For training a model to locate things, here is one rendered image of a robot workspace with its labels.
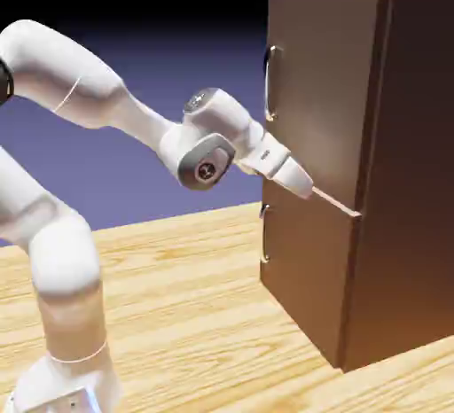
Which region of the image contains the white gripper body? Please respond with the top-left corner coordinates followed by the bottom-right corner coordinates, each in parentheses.
top-left (271, 156), bottom-right (315, 200)

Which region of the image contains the tall brown cabinet door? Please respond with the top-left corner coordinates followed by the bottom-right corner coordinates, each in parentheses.
top-left (263, 0), bottom-right (390, 211)

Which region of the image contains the short brown cabinet door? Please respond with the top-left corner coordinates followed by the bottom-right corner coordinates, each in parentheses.
top-left (259, 177), bottom-right (363, 370)

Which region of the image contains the dark brown wooden cabinet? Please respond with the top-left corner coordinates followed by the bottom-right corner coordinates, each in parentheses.
top-left (259, 0), bottom-right (454, 374)

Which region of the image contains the short curved metal handle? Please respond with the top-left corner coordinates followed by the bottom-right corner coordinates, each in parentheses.
top-left (258, 203), bottom-right (272, 265)

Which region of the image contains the long curved metal handle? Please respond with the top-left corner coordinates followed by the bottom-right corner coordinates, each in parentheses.
top-left (262, 44), bottom-right (281, 122)

